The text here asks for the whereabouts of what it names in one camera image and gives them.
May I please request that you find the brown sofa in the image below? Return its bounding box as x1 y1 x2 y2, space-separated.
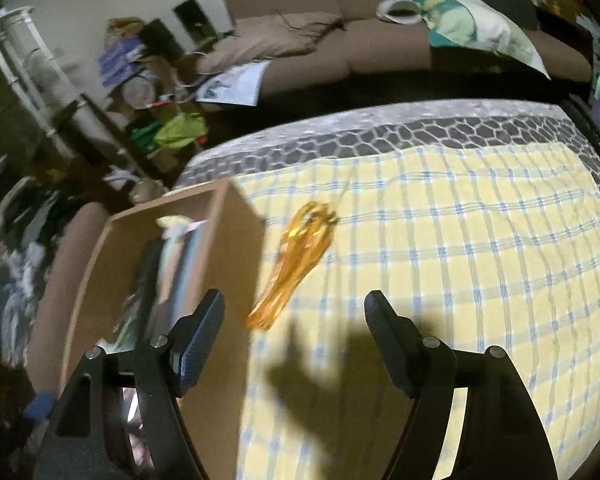
195 0 596 111

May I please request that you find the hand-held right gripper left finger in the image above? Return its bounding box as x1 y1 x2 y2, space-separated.
32 288 227 480

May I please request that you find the white metal rack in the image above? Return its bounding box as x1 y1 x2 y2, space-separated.
0 6 76 161

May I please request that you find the pile of clothes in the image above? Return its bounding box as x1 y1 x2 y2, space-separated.
0 245 51 361

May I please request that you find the grey patterned mat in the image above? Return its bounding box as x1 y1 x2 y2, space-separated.
172 100 600 191

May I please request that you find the floral pillow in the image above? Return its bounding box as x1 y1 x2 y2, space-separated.
390 0 551 78

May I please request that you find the printed paper sheet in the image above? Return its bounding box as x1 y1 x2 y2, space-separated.
195 61 271 107

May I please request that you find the blue box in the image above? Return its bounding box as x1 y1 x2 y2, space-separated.
99 40 146 86

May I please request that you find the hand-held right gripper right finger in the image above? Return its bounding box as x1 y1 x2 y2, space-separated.
363 290 558 480

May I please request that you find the glass jar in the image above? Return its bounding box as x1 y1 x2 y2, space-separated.
122 77 158 108

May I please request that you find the cardboard box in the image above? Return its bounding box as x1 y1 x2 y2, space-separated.
60 178 266 480

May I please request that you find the yellow plaid cloth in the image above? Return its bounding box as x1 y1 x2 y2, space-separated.
235 142 600 480

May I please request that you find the green bag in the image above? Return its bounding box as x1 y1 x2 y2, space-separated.
130 112 208 151

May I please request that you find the black remote control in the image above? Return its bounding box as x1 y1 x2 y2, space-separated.
562 95 600 171

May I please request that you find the white tape roll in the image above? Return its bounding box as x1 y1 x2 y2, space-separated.
376 0 423 26

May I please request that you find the black wave print phone case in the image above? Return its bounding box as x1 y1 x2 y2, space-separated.
127 237 167 321

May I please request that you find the black cloth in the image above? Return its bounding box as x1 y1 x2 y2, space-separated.
472 0 538 31

